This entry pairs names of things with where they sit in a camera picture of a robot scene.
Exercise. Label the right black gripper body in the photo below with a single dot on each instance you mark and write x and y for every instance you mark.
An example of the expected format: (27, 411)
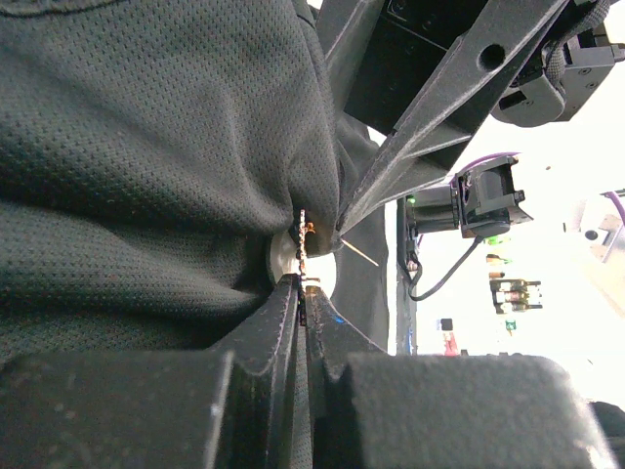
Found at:
(411, 37)

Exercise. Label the black t-shirt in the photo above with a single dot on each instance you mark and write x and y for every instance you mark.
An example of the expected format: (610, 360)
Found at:
(150, 151)

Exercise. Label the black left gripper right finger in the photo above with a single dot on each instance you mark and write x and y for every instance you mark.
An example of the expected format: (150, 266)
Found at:
(373, 410)

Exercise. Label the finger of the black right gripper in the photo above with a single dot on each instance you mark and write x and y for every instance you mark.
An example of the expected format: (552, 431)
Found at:
(344, 29)
(446, 113)

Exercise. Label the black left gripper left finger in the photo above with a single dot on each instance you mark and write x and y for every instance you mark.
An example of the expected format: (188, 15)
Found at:
(229, 406)

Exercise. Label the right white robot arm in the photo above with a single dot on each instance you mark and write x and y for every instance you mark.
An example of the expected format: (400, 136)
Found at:
(480, 202)

